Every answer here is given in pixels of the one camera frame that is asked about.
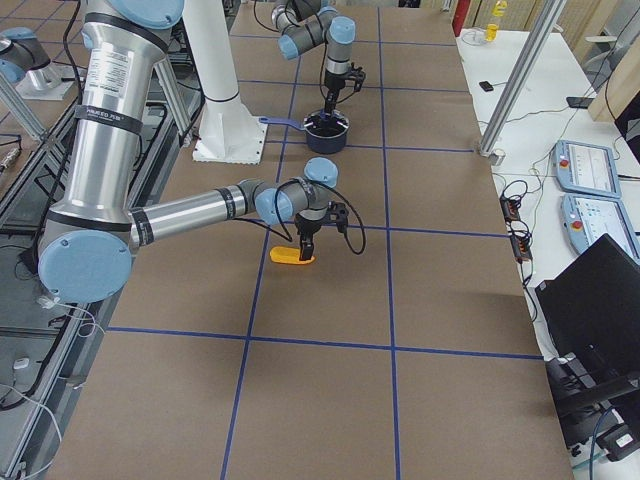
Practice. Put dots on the yellow corn cob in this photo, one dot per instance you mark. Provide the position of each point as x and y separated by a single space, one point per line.
288 256

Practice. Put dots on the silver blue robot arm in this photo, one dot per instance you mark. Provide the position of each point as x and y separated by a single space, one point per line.
304 25
90 236

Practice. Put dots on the yellow bottle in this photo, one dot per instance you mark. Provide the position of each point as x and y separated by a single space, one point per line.
496 15

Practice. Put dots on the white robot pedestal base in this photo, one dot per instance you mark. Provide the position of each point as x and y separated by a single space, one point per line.
228 132

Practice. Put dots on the black laptop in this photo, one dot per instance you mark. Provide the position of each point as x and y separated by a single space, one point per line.
592 307

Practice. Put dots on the upper teach pendant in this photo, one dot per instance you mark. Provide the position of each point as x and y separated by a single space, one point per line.
585 168

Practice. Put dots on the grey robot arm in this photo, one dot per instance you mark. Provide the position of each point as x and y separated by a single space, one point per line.
21 53

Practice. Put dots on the black power strip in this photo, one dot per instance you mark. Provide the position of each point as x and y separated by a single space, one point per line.
519 233

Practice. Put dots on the teach pendant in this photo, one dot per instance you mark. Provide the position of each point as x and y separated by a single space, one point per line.
585 168
586 218

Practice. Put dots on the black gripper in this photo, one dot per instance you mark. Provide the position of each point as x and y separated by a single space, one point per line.
306 229
332 85

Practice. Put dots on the aluminium frame post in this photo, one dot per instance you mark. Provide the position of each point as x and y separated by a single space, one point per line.
525 62

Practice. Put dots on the blue saucepan with handle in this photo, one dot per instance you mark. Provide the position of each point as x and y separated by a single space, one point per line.
325 133

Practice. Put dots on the lower teach pendant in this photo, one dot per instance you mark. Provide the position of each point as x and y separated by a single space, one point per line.
586 218

